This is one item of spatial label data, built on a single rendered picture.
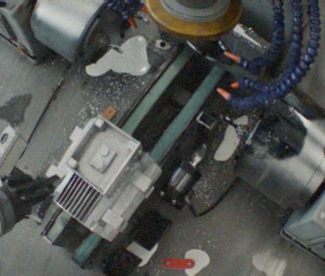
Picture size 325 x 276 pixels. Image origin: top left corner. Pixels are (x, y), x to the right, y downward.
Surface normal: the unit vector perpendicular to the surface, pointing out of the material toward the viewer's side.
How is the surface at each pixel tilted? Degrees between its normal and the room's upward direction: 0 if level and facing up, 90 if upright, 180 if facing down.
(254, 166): 58
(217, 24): 0
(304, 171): 32
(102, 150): 0
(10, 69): 0
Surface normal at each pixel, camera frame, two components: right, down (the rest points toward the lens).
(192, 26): -0.03, -0.25
